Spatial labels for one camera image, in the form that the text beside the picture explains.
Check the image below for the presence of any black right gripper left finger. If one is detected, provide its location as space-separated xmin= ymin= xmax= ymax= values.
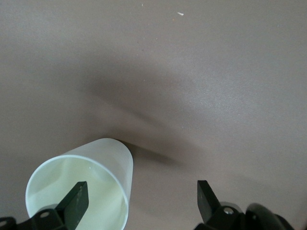
xmin=16 ymin=181 xmax=90 ymax=230

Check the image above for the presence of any white plastic cup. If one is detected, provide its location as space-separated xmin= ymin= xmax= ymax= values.
xmin=24 ymin=137 xmax=134 ymax=230

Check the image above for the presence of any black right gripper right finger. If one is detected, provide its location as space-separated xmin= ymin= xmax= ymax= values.
xmin=197 ymin=180 xmax=244 ymax=230

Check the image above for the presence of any brown table cover mat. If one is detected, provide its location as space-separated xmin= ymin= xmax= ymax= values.
xmin=0 ymin=0 xmax=307 ymax=230

